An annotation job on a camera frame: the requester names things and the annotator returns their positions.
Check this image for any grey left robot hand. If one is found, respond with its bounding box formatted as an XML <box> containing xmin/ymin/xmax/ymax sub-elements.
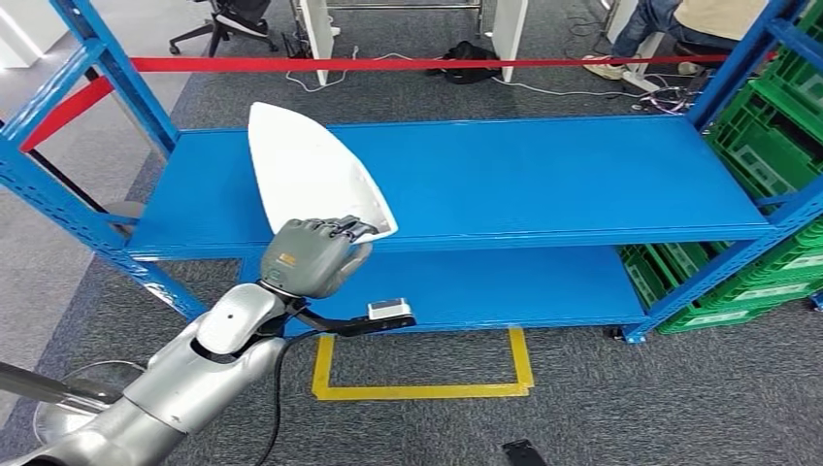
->
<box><xmin>260</xmin><ymin>215</ymin><xmax>380</xmax><ymax>300</ymax></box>

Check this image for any white iron-shaped plastic part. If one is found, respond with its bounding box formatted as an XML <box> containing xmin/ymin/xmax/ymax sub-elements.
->
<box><xmin>247</xmin><ymin>101</ymin><xmax>399</xmax><ymax>246</ymax></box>

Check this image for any yellow floor tape square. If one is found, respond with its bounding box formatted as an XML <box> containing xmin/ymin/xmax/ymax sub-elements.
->
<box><xmin>312</xmin><ymin>327</ymin><xmax>535</xmax><ymax>402</ymax></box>

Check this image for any red barrier belt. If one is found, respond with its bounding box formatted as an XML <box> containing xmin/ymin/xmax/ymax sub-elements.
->
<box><xmin>18</xmin><ymin>76</ymin><xmax>115</xmax><ymax>153</ymax></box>
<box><xmin>128</xmin><ymin>54</ymin><xmax>735</xmax><ymax>73</ymax></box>

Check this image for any white desk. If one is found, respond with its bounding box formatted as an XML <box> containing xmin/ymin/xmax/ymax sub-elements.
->
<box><xmin>601</xmin><ymin>0</ymin><xmax>667</xmax><ymax>93</ymax></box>
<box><xmin>285</xmin><ymin>0</ymin><xmax>530</xmax><ymax>86</ymax></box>

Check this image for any black office chair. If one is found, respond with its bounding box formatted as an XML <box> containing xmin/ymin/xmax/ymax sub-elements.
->
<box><xmin>168</xmin><ymin>0</ymin><xmax>279</xmax><ymax>58</ymax></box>

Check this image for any black bag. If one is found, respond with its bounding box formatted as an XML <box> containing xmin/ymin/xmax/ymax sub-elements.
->
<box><xmin>427</xmin><ymin>40</ymin><xmax>503</xmax><ymax>85</ymax></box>

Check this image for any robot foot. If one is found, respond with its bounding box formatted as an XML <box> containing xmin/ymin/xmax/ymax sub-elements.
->
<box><xmin>501</xmin><ymin>439</ymin><xmax>547</xmax><ymax>466</ymax></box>

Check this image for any white cabinet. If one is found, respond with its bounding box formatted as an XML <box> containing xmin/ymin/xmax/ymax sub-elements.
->
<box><xmin>0</xmin><ymin>0</ymin><xmax>66</xmax><ymax>69</ymax></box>

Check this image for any green plastic crate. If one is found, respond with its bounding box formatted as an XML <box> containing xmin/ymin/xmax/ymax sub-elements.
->
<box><xmin>794</xmin><ymin>221</ymin><xmax>823</xmax><ymax>249</ymax></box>
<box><xmin>645</xmin><ymin>244</ymin><xmax>823</xmax><ymax>314</ymax></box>
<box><xmin>707</xmin><ymin>241</ymin><xmax>823</xmax><ymax>284</ymax></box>
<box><xmin>618</xmin><ymin>246</ymin><xmax>782</xmax><ymax>336</ymax></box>
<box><xmin>748</xmin><ymin>6</ymin><xmax>823</xmax><ymax>140</ymax></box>
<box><xmin>704</xmin><ymin>86</ymin><xmax>823</xmax><ymax>214</ymax></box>

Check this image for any black stool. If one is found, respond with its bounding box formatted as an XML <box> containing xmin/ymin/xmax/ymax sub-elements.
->
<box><xmin>672</xmin><ymin>39</ymin><xmax>735</xmax><ymax>75</ymax></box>

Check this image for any person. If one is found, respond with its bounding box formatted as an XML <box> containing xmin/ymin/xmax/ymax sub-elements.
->
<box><xmin>583</xmin><ymin>0</ymin><xmax>770</xmax><ymax>82</ymax></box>

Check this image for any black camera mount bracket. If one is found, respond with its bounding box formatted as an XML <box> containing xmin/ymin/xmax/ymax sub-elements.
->
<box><xmin>282</xmin><ymin>302</ymin><xmax>418</xmax><ymax>339</ymax></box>

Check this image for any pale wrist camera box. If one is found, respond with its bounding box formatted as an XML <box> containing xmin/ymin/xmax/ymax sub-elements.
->
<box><xmin>367</xmin><ymin>297</ymin><xmax>414</xmax><ymax>321</ymax></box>

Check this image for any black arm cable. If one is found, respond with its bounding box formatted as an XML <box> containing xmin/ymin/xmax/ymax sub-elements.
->
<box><xmin>256</xmin><ymin>329</ymin><xmax>323</xmax><ymax>466</ymax></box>

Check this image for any white floor cable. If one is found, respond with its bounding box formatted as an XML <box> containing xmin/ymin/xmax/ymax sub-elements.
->
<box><xmin>283</xmin><ymin>43</ymin><xmax>451</xmax><ymax>92</ymax></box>
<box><xmin>493</xmin><ymin>76</ymin><xmax>644</xmax><ymax>99</ymax></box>

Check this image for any black stanchion post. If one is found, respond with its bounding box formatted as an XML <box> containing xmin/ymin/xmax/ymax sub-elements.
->
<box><xmin>28</xmin><ymin>150</ymin><xmax>148</xmax><ymax>238</ymax></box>

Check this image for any tangled cable bundle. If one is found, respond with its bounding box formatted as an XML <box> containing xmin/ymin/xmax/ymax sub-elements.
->
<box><xmin>633</xmin><ymin>80</ymin><xmax>708</xmax><ymax>116</ymax></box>

